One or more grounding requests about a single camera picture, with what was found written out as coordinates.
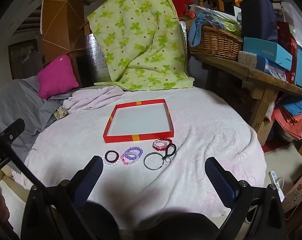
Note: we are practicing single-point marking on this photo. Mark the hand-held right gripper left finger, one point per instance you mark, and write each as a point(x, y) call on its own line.
point(90, 180)

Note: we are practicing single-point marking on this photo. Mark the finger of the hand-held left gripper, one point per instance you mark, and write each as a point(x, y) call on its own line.
point(12, 130)

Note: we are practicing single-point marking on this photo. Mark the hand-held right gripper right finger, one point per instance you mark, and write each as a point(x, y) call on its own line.
point(219, 180)

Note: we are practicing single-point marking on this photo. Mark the silver bangle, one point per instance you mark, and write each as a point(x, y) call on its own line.
point(146, 166)

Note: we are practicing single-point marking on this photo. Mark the red shallow tray box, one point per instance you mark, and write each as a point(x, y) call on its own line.
point(138, 138)

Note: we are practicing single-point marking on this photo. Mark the grey blanket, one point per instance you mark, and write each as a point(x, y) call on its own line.
point(16, 97)

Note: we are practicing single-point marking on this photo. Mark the small patterned cloth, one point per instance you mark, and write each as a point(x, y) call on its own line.
point(60, 112)

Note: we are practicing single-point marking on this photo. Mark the white plastic device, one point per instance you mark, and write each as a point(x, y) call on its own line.
point(274, 180)

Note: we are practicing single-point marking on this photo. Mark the pale pink fleece blanket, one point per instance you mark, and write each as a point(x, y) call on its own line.
point(203, 120)

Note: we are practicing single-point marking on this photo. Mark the magenta pillow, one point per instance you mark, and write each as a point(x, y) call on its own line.
point(56, 77)

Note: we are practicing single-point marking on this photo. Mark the floral print paper bag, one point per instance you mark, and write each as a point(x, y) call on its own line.
point(297, 192)

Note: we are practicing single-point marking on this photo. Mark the coral folded cloth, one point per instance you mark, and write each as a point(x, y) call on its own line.
point(288, 122)

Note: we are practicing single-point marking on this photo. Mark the blue folded cloth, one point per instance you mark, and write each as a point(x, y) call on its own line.
point(294, 105)

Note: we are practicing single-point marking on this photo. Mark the wooden table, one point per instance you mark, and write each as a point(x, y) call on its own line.
point(265, 77)

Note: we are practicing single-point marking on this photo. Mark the blue and white box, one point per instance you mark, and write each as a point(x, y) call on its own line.
point(273, 70)

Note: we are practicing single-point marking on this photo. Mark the white patterned box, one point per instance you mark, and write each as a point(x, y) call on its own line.
point(248, 60)

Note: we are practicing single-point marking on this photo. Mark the brown cardboard panel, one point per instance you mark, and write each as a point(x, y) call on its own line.
point(63, 17)

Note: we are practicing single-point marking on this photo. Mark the wicker basket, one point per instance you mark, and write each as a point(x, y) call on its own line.
point(216, 45)

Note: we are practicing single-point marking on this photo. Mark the teal cardboard box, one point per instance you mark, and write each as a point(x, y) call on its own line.
point(263, 50)

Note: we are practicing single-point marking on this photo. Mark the green clover print quilt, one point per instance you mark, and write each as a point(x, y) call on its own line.
point(141, 42)

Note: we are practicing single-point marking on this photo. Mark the light blue cloth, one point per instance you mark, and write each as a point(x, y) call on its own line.
point(196, 32)

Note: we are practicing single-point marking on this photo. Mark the red paper bag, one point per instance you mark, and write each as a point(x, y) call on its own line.
point(288, 42)

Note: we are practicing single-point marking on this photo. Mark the navy fabric bag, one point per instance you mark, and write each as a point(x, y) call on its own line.
point(258, 17)

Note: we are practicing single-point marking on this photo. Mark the white plastic bag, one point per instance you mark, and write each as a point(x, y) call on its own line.
point(297, 20)

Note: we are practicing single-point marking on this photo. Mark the red cloth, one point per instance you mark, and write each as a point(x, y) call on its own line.
point(178, 5)

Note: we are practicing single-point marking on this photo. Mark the wooden chair frame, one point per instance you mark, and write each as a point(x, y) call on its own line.
point(74, 65)

